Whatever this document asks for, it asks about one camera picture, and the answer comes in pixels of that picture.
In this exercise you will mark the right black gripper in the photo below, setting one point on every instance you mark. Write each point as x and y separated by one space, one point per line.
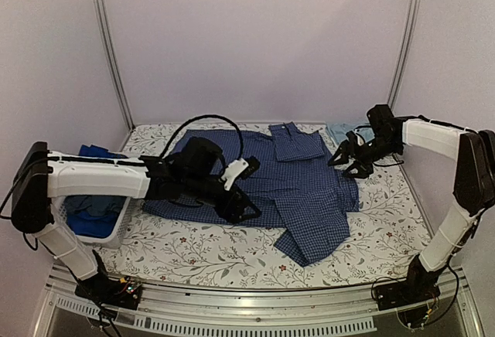
349 149

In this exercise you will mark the left aluminium frame post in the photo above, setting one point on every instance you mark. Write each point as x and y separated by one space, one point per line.
112 62

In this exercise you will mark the aluminium frame post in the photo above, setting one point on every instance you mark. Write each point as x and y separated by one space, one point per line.
112 62
406 42

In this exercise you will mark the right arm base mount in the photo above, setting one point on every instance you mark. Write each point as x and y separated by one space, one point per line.
391 293

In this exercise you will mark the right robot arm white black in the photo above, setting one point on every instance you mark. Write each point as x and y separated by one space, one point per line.
471 154

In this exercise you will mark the bright blue garment in basket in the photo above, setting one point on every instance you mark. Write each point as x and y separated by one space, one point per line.
88 226

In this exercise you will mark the dark blue checkered shirt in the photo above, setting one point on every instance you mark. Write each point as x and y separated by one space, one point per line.
294 188

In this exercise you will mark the slate blue garment in basket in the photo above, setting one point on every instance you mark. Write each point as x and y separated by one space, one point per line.
95 206

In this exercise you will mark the white plastic laundry basket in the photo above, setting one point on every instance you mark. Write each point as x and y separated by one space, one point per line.
114 240

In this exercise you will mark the floral patterned table mat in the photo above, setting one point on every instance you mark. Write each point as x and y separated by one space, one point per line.
385 233

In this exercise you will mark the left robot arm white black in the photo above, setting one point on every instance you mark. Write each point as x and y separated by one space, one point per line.
199 171

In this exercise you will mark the right aluminium frame post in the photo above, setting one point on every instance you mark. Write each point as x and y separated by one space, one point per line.
406 42

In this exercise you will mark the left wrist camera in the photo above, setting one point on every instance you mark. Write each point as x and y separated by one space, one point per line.
239 169

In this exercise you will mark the light blue t-shirt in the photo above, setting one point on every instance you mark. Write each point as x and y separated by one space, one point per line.
338 132

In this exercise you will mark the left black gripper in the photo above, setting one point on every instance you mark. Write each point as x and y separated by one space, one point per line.
233 216

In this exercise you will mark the front aluminium rail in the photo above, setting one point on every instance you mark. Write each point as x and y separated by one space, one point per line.
184 310

